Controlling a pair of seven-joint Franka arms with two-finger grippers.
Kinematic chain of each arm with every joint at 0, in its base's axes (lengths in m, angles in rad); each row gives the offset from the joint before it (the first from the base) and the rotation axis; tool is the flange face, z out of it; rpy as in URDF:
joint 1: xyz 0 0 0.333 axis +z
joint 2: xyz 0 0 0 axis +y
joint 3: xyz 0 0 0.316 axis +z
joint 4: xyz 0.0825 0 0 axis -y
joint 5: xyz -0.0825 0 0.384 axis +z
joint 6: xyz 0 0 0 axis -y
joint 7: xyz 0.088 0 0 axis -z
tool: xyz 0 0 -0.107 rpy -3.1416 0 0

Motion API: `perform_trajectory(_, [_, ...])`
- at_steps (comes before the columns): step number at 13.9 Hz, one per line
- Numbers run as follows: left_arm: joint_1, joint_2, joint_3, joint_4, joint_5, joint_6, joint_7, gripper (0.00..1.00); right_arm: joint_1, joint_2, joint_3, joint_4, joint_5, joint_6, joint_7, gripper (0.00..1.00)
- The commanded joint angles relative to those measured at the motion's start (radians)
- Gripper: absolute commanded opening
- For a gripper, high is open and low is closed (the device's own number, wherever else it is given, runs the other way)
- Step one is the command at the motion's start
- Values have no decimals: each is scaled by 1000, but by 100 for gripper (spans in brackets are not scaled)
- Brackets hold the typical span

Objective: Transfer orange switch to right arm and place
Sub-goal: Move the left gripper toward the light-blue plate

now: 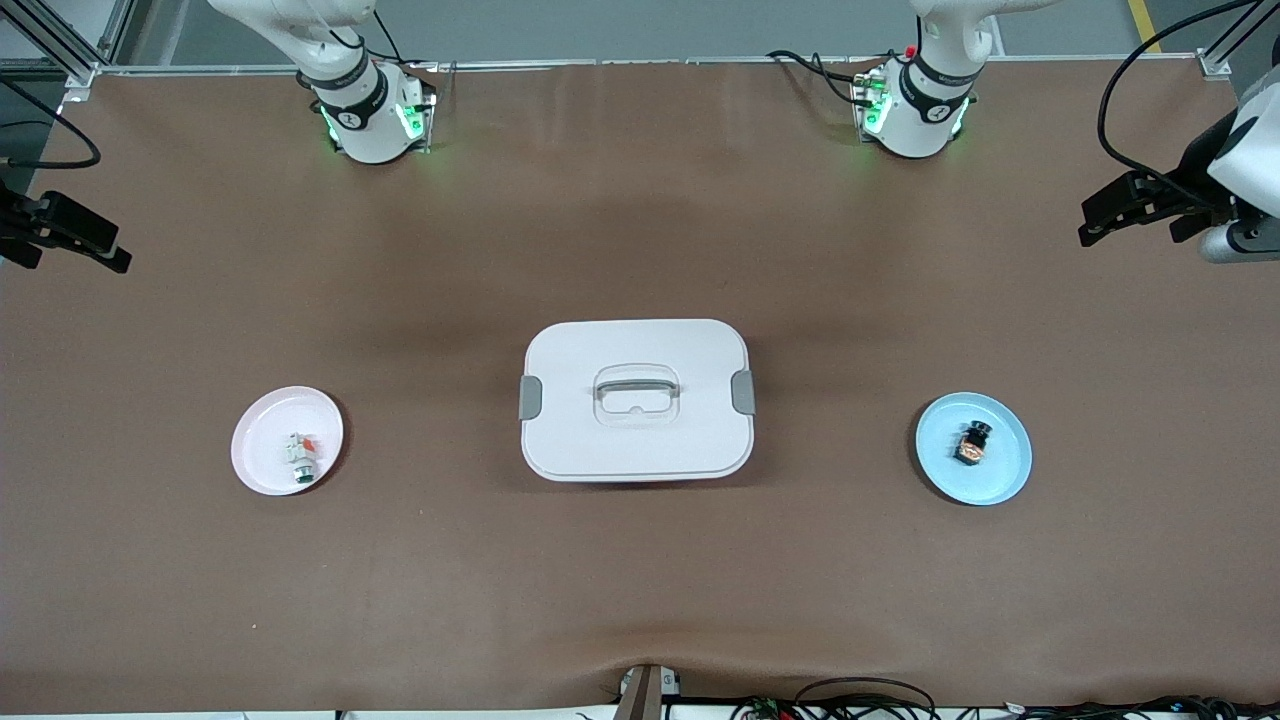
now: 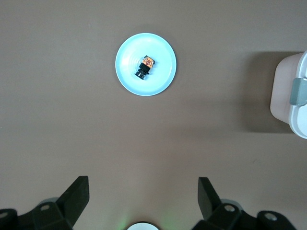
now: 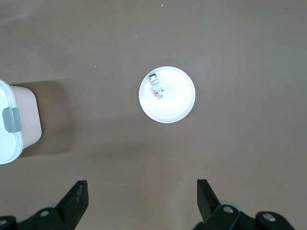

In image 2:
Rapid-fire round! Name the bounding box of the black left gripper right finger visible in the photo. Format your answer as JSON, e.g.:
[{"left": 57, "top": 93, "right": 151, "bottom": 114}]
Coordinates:
[{"left": 191, "top": 177, "right": 259, "bottom": 230}]

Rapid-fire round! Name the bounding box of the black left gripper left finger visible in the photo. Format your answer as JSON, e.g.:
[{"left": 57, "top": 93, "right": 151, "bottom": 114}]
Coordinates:
[{"left": 18, "top": 176, "right": 90, "bottom": 230}]

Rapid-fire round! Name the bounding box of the orange and black switch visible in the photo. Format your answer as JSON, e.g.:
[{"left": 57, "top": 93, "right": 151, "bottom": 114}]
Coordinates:
[{"left": 134, "top": 54, "right": 156, "bottom": 81}]

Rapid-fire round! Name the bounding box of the white lidded storage box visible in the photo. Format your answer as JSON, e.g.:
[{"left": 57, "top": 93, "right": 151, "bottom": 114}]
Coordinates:
[{"left": 270, "top": 49, "right": 307, "bottom": 140}]

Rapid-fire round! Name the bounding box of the light blue plate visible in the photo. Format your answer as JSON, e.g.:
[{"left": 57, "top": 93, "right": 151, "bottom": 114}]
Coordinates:
[{"left": 115, "top": 32, "right": 179, "bottom": 97}]

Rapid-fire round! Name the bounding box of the grey box latch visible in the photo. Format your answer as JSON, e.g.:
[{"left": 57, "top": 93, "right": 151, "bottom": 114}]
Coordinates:
[{"left": 289, "top": 77, "right": 307, "bottom": 106}]

